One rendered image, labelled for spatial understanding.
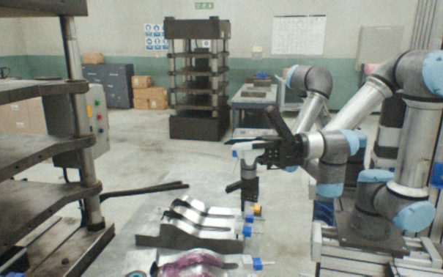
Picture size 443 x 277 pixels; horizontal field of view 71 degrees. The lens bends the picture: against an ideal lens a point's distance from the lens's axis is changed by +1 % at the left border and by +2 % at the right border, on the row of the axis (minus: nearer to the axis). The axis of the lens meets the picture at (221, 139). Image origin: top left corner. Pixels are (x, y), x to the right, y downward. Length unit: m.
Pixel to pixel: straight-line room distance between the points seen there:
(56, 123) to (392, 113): 1.53
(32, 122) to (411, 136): 4.80
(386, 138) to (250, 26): 6.57
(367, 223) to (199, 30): 4.42
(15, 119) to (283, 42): 5.55
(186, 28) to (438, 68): 4.60
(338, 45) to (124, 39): 5.21
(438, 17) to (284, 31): 6.52
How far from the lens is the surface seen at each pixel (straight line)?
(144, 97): 8.17
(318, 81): 1.40
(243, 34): 7.77
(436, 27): 1.31
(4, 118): 5.46
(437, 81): 0.98
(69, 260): 1.62
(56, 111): 1.74
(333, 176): 0.92
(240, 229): 1.43
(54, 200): 1.57
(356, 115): 1.05
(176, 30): 5.34
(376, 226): 1.26
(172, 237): 1.48
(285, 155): 0.85
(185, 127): 5.52
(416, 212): 1.09
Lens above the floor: 1.71
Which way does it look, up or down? 18 degrees down
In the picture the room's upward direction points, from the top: straight up
